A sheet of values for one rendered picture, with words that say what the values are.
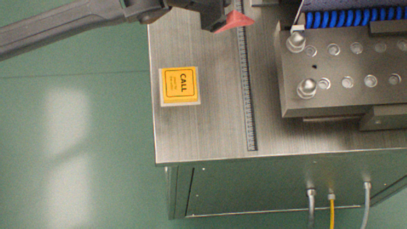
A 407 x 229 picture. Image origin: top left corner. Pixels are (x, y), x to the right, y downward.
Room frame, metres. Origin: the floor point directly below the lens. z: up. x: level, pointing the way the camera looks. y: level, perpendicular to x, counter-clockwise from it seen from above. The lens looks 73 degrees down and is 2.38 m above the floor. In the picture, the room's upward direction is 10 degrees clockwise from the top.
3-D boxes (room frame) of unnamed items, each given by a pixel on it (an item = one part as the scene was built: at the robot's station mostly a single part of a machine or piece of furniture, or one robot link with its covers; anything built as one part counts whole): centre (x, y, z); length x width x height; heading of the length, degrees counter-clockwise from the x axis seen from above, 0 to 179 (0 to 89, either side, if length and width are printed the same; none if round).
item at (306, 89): (0.48, -0.18, 1.05); 0.04 x 0.04 x 0.04
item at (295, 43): (0.57, -0.15, 1.05); 0.04 x 0.04 x 0.04
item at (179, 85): (0.49, 0.06, 0.91); 0.07 x 0.07 x 0.02; 14
